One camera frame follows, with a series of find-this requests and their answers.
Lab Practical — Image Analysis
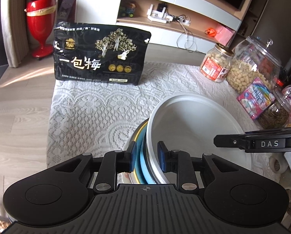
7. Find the white power strip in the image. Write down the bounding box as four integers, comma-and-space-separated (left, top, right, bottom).
178, 14, 191, 26

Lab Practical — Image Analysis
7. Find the black plum snack bag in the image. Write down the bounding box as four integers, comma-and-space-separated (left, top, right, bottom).
53, 22, 151, 86

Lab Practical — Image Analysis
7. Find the large white bowl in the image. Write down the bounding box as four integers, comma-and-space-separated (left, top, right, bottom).
146, 93, 251, 184

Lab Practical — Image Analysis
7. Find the white lace tablecloth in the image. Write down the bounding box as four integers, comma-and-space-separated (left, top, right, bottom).
45, 60, 281, 183

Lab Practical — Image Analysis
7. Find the peanut jar with red label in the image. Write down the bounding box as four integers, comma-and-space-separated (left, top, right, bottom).
200, 43, 235, 82

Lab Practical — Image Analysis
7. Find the beige curtain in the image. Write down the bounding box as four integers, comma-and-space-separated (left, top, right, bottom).
0, 0, 29, 68

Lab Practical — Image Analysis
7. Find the green toy truck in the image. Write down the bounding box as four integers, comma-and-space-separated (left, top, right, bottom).
118, 0, 137, 18

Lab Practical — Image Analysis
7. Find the pink candy bag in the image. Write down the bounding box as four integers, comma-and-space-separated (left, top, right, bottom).
237, 77, 275, 120

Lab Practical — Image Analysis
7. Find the glass sunflower seed jar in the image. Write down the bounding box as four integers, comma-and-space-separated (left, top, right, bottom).
256, 79, 291, 130

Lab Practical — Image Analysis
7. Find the white TV cabinet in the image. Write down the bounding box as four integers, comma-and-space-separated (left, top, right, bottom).
75, 0, 251, 53

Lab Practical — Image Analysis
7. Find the pink gift bag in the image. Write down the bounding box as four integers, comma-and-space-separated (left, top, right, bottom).
214, 24, 235, 45

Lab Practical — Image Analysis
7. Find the blue and white bowl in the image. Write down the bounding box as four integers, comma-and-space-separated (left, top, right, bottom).
133, 122, 156, 184

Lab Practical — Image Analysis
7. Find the large clear peanut jar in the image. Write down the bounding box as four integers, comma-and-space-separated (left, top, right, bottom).
227, 36, 281, 94

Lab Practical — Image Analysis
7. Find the red pedestal trash bin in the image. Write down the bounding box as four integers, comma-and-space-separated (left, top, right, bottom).
24, 0, 56, 60

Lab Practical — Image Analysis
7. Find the white gold-rimmed ceramic bowl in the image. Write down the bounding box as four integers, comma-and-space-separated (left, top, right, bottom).
118, 119, 149, 184

